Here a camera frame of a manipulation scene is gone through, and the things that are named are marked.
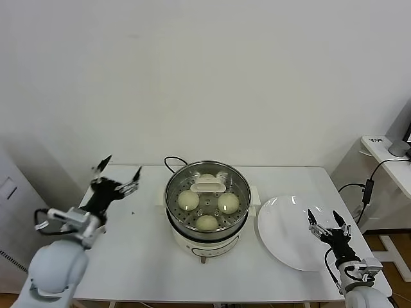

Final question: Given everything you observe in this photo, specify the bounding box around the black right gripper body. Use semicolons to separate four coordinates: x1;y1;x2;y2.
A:
322;229;362;262

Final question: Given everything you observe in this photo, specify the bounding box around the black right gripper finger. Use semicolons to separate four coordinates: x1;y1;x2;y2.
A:
307;209;326;240
333;210;353;238

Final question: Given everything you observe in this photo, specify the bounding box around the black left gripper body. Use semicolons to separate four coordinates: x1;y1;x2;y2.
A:
80;178;125;222

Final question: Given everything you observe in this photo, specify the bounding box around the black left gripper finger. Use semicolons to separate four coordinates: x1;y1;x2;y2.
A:
91;155;113;180
117;166;143;196

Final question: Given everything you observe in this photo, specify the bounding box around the glass lid with cream handle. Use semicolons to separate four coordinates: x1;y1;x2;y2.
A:
165;162;252;232

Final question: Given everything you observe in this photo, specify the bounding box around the perforated steel steamer basket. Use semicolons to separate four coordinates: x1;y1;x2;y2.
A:
164;161;252;238

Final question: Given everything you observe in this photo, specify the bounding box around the white round plate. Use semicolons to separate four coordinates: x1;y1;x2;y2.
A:
256;195;341;273

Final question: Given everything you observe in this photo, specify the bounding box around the white cabinet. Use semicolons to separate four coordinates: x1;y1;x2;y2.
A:
0;146;67;295

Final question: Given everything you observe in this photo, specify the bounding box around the grey round stand base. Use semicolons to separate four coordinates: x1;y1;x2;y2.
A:
387;138;406;158

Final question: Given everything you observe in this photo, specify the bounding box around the cream electric cooker pot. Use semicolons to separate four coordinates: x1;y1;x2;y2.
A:
155;185;261;266

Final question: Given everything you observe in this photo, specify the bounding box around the grey computer monitor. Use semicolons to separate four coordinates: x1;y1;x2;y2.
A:
385;98;411;144

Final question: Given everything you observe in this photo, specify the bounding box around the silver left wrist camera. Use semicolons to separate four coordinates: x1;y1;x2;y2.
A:
46;207;94;234

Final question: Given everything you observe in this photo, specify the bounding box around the black cable with adapter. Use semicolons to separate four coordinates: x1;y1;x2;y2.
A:
337;158;411;227

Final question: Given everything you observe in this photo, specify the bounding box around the black cooker power cord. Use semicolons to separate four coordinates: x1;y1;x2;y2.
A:
164;155;191;176

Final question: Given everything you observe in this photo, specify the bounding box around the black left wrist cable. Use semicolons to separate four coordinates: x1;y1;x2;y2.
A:
33;208;65;235

